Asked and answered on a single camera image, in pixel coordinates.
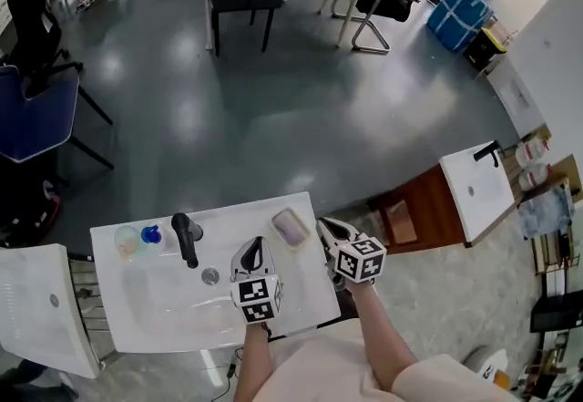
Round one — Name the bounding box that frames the black and white patterned cloth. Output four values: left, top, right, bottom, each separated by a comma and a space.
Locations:
477, 362, 501, 382

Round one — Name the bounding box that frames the black rectangular frame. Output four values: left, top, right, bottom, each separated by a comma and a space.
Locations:
528, 292, 583, 335

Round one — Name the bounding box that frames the pale sponge block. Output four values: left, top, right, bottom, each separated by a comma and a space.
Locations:
271, 206, 312, 252

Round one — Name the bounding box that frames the white flat panel box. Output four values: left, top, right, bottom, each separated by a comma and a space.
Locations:
484, 55, 548, 139

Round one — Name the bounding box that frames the black swivel office chair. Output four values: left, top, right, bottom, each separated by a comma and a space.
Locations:
5, 0, 86, 88

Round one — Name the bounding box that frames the white washbasin on wooden cabinet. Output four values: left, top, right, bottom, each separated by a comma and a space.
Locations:
376, 140, 518, 256

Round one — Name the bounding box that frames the black slim basin faucet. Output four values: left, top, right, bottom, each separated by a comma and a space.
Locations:
473, 139, 503, 170

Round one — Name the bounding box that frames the brown cardboard sheet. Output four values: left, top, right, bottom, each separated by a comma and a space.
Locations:
543, 153, 582, 192

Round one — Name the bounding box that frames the clear water jug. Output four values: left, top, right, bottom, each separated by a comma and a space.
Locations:
514, 137, 553, 167
518, 162, 555, 191

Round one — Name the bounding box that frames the person's beige shirt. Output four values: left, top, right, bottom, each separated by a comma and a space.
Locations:
251, 316, 521, 402

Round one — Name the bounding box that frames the clear blue-capped pump bottle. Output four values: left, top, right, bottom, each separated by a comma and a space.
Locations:
139, 223, 177, 254

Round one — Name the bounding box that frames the wooden shelf rack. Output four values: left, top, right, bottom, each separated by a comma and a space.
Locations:
529, 225, 582, 277

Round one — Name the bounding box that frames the white beanbag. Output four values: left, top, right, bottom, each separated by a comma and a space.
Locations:
461, 344, 521, 388

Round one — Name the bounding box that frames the blue chair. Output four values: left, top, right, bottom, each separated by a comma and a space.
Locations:
0, 64, 116, 171

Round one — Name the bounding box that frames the plastic-wrapped panel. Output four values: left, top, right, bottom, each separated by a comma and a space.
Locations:
518, 182, 577, 241

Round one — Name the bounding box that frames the person's left forearm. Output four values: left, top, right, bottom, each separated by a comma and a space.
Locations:
232, 321, 275, 402

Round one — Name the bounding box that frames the black cart with red base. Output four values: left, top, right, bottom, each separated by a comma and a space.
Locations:
0, 148, 64, 250

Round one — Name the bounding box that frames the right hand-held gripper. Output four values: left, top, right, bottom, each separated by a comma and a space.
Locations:
316, 216, 389, 295

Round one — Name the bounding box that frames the metal rack frame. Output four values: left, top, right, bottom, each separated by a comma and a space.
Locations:
66, 251, 116, 361

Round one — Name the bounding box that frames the white flat washbasin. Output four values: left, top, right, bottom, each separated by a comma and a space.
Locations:
0, 242, 103, 380

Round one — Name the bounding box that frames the black and yellow box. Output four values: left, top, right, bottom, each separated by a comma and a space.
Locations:
462, 26, 508, 73

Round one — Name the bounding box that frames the black thick basin faucet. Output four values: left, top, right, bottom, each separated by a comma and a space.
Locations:
169, 211, 205, 271

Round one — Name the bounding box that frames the blue wrapped package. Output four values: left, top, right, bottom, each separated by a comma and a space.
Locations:
425, 0, 496, 55

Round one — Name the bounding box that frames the person's right forearm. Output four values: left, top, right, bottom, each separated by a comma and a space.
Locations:
349, 283, 420, 393

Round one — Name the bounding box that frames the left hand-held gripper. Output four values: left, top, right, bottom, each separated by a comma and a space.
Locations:
228, 235, 285, 326

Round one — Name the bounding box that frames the white washbasin on dark cabinet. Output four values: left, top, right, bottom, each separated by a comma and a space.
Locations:
88, 191, 343, 355

